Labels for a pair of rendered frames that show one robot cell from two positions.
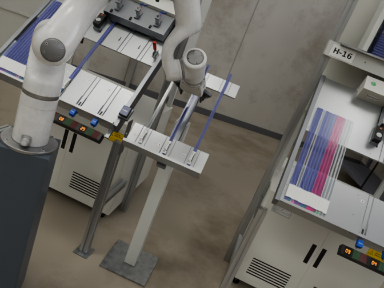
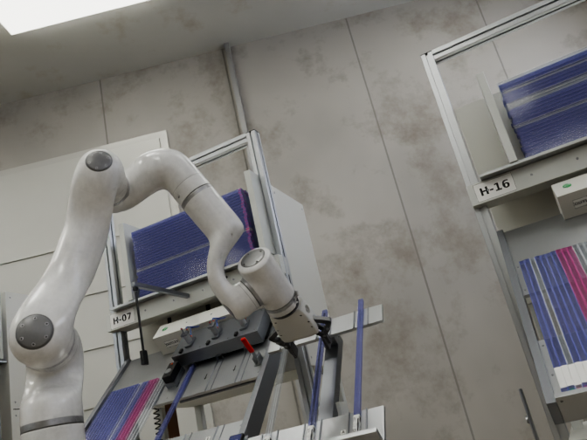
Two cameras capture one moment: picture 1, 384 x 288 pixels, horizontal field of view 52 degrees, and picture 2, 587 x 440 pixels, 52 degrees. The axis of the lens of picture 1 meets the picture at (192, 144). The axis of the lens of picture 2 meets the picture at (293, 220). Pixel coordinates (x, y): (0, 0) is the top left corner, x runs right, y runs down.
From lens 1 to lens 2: 70 cm
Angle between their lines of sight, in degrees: 42
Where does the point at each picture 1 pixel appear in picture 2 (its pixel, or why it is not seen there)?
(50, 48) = (28, 329)
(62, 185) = not seen: outside the picture
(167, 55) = (215, 278)
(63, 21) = (41, 292)
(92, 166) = not seen: outside the picture
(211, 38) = (409, 392)
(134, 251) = not seen: outside the picture
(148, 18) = (231, 328)
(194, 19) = (222, 215)
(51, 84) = (56, 396)
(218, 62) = (442, 420)
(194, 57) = (251, 258)
